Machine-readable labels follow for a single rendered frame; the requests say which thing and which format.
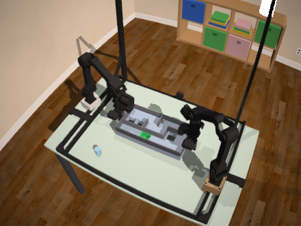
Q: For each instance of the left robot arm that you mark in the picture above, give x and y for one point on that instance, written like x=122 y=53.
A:
x=218 y=169

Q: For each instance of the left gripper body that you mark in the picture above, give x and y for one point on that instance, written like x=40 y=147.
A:
x=190 y=142

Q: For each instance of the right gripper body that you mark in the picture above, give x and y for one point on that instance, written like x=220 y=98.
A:
x=114 y=114

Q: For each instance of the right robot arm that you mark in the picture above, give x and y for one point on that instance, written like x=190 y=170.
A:
x=113 y=83

